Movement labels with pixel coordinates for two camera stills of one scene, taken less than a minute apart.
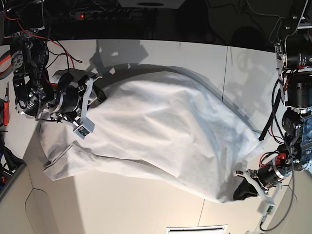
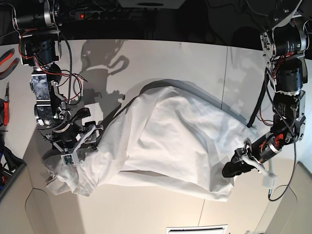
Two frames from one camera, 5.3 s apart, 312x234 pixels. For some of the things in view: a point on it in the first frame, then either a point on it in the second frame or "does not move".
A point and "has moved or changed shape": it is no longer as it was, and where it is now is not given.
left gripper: x=70 y=101 to x=69 y=138
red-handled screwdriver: x=6 y=107 does not move
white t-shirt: x=171 y=126 has moved or changed shape
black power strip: x=103 y=15 does not move
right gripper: x=269 y=176 to x=255 y=153
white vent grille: x=219 y=229 does not move
